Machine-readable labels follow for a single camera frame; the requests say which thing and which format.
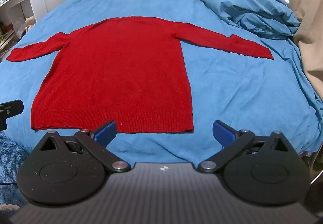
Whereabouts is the blue duvet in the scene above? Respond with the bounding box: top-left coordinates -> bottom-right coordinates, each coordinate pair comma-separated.
190,0 -> 301,39

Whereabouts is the beige curtain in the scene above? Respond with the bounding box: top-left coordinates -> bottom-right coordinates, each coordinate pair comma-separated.
286,0 -> 323,106

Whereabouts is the blue bed sheet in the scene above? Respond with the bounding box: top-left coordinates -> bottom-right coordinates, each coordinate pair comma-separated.
0,0 -> 323,164

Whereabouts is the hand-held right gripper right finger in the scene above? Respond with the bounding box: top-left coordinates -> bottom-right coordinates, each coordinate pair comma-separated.
197,120 -> 295,173

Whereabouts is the red knit sweater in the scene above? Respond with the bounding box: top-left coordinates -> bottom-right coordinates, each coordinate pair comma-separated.
5,16 -> 275,134

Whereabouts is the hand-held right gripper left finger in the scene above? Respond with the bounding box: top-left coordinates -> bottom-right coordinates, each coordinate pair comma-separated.
31,120 -> 131,173

